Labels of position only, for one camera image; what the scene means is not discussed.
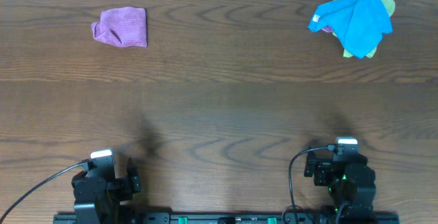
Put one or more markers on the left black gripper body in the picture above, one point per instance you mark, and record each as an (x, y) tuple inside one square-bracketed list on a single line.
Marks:
[(126, 187)]

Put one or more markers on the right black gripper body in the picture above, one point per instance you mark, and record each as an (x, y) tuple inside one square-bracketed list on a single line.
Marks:
[(322, 176)]

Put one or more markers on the blue microfiber cloth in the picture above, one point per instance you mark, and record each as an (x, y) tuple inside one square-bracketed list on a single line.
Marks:
[(359, 24)]

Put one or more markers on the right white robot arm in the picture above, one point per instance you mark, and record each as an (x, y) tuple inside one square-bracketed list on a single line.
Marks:
[(350, 183)]

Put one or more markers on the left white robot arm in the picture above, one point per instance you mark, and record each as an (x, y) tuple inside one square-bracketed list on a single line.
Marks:
[(99, 193)]

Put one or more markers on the small purple cloth under green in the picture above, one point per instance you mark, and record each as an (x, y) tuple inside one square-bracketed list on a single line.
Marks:
[(327, 29)]

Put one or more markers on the folded purple cloth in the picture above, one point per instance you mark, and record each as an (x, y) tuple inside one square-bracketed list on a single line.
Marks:
[(121, 27)]

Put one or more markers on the green crumpled cloth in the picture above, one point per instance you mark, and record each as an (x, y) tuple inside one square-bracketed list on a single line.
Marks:
[(390, 6)]

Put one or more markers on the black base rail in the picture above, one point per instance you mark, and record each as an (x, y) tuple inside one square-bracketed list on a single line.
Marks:
[(167, 218)]

